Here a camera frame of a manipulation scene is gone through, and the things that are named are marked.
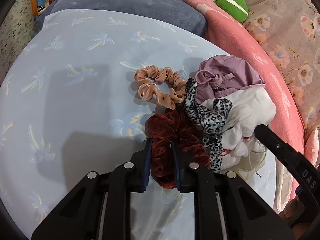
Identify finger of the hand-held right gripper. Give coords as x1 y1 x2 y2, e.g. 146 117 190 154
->
254 124 300 169

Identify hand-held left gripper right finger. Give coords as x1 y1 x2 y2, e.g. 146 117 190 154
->
170 140 293 240

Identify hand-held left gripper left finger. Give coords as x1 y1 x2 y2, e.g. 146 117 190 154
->
32 138 153 240

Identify white plastic trash bag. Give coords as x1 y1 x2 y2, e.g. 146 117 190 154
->
274 130 320 213

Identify dark red velvet scrunchie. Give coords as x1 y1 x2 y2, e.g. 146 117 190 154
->
146 106 210 190

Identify white cloth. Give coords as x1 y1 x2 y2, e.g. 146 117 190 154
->
201 87 277 180

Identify leopard print scrunchie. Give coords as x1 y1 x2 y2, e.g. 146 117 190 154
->
184 77 233 174

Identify beige polka dot scrunchie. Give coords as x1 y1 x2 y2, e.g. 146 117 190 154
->
134 65 188 110

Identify light blue palm-print cloth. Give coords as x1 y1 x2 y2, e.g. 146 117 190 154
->
0 9 278 240

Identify floral beige pillow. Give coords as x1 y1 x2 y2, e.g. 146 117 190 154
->
235 0 320 135

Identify pink blanket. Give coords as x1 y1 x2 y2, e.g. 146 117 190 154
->
167 0 305 155

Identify green plush toy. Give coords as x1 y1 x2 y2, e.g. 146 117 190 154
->
215 0 249 22

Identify blue-grey cushion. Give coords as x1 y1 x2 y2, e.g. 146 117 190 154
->
35 0 208 37

